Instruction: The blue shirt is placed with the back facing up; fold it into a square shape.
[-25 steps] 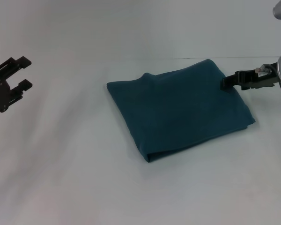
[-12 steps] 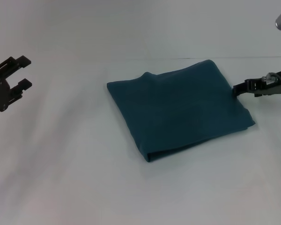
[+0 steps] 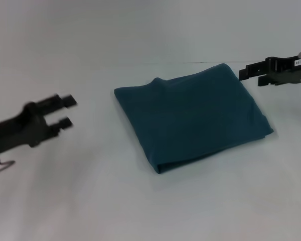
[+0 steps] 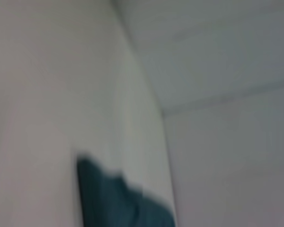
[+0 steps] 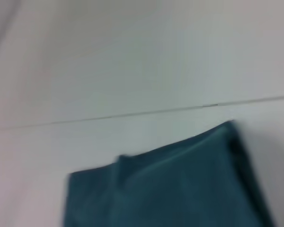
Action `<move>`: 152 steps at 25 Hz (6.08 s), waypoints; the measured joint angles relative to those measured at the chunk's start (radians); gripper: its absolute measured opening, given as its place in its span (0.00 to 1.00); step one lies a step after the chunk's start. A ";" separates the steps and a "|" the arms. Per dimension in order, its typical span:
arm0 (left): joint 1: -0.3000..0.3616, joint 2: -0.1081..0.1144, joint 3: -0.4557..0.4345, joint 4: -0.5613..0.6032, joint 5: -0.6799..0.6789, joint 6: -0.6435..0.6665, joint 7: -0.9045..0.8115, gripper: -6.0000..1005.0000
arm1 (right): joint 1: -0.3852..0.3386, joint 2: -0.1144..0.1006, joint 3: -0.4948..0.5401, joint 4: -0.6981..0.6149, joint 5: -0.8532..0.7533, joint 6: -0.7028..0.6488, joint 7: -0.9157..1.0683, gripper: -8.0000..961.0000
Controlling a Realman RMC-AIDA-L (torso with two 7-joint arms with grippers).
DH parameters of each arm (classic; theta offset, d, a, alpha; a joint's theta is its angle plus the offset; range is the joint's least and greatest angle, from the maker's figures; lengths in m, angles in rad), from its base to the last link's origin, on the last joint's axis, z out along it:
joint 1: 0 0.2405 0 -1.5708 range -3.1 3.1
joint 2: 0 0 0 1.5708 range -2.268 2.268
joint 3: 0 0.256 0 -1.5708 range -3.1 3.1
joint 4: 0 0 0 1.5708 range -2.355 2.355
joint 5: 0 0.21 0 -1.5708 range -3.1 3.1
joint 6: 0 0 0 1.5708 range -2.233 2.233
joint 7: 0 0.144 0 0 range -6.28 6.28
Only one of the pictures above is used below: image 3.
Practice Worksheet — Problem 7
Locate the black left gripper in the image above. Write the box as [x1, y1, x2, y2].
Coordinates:
[0, 93, 78, 154]

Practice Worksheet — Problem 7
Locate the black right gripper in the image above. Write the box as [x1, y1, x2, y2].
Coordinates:
[238, 56, 301, 87]

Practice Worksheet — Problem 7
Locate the dark red cable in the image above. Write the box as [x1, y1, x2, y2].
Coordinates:
[0, 155, 16, 178]

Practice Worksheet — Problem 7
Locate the teal blue shirt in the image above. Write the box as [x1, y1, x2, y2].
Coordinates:
[114, 63, 274, 175]

